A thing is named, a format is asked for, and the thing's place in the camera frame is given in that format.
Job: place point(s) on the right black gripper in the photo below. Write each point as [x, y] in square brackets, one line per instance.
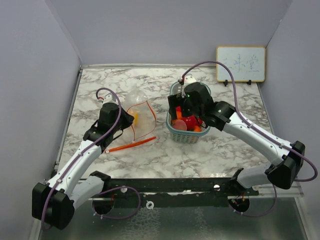
[174, 101]

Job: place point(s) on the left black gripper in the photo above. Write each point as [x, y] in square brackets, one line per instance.
[128, 119]

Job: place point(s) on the pink peach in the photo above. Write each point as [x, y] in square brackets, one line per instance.
[179, 125]

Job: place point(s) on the yellow bell pepper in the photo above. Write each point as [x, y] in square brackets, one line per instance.
[136, 118]

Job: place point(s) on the clear orange zip bag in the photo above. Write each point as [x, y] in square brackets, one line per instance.
[130, 145]
[137, 101]

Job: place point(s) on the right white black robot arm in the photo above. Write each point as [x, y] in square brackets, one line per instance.
[285, 158]

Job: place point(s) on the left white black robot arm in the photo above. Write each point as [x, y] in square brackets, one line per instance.
[54, 203]

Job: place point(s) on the red bell pepper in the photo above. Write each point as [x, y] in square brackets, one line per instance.
[192, 122]

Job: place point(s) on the teal white plastic basket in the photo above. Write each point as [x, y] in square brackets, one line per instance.
[182, 136]

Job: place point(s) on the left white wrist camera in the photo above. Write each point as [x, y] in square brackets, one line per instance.
[108, 98]

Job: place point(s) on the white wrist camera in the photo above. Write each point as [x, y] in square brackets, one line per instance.
[108, 98]
[187, 80]

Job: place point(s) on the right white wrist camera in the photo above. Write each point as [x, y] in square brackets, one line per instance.
[187, 80]

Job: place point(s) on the white whiteboard wooden frame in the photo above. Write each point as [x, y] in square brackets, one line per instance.
[247, 63]

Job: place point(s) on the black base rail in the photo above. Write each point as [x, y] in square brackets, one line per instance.
[130, 193]

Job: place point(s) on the aluminium frame rail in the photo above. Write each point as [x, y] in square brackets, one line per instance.
[98, 183]

